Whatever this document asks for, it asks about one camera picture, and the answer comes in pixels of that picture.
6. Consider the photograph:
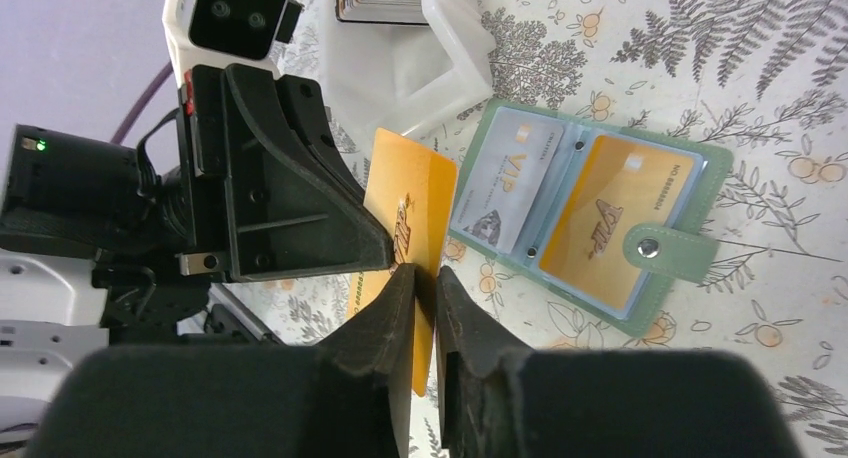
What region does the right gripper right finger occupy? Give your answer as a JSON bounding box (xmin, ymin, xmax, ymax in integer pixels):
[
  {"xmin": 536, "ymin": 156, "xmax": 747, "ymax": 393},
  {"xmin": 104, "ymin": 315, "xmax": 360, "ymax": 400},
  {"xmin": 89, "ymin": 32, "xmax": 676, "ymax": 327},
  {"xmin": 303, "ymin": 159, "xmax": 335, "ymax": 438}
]
[{"xmin": 436, "ymin": 267, "xmax": 800, "ymax": 457}]

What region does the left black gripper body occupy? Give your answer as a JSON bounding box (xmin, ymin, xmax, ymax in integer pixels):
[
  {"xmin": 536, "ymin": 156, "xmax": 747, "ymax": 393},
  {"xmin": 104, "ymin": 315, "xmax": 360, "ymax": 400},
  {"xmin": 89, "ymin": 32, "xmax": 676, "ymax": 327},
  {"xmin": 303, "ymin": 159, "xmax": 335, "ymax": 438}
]
[{"xmin": 135, "ymin": 64, "xmax": 366, "ymax": 284}]

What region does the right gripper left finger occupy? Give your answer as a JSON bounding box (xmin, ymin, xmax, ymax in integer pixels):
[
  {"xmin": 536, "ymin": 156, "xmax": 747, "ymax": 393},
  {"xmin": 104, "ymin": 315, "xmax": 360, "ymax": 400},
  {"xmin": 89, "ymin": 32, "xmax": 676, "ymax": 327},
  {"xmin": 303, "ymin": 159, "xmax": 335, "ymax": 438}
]
[{"xmin": 26, "ymin": 264, "xmax": 416, "ymax": 457}]

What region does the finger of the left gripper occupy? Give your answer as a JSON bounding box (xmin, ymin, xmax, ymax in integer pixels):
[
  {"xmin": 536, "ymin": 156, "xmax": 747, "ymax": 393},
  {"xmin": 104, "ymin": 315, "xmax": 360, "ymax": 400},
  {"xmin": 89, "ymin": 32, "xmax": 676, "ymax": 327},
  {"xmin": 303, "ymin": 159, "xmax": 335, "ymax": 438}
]
[{"xmin": 222, "ymin": 65, "xmax": 392, "ymax": 282}]

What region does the white plastic card box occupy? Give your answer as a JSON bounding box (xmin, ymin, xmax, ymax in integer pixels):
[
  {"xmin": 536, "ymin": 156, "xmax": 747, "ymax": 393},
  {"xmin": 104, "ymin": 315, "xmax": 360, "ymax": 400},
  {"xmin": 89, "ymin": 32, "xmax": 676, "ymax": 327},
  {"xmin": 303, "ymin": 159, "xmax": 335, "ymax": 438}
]
[{"xmin": 318, "ymin": 0, "xmax": 496, "ymax": 150}]

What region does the green card holder wallet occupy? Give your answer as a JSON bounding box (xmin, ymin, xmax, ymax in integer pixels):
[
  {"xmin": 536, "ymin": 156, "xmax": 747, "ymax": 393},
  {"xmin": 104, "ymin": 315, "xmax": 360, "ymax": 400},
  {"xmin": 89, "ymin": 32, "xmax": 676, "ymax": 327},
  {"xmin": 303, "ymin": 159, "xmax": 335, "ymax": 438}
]
[{"xmin": 450, "ymin": 99, "xmax": 733, "ymax": 337}]

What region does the white VIP credit card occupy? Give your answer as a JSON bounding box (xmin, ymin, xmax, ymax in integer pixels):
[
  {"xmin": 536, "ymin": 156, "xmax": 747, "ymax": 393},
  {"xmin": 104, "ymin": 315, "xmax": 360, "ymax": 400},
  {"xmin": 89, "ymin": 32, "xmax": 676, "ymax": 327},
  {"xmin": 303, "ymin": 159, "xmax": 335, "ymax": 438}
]
[{"xmin": 452, "ymin": 109, "xmax": 565, "ymax": 253}]

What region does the gold VIP credit card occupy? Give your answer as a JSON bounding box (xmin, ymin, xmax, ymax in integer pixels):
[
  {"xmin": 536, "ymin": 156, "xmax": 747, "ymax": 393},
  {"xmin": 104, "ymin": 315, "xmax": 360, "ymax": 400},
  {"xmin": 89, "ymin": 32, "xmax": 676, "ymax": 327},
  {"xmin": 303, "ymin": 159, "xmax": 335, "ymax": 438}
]
[{"xmin": 537, "ymin": 134, "xmax": 705, "ymax": 318}]

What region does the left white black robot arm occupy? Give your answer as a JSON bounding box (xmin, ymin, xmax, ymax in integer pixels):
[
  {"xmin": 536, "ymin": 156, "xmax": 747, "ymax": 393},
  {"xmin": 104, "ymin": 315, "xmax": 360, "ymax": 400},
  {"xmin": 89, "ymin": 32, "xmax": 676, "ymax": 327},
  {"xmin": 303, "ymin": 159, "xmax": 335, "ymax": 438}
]
[{"xmin": 1, "ymin": 64, "xmax": 392, "ymax": 449}]

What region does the stack of cards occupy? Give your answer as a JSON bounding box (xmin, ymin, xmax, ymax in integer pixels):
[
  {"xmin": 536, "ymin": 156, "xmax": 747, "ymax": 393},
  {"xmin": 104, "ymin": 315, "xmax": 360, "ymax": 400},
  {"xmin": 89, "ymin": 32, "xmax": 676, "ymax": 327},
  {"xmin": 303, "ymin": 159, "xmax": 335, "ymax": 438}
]
[{"xmin": 335, "ymin": 0, "xmax": 427, "ymax": 26}]

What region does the floral patterned table mat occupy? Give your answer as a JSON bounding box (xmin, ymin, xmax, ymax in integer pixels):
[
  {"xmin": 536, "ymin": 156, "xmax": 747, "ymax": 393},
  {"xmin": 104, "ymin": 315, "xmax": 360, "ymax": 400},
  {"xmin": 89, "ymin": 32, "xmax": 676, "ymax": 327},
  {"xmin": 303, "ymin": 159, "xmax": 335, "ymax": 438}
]
[{"xmin": 218, "ymin": 0, "xmax": 848, "ymax": 458}]

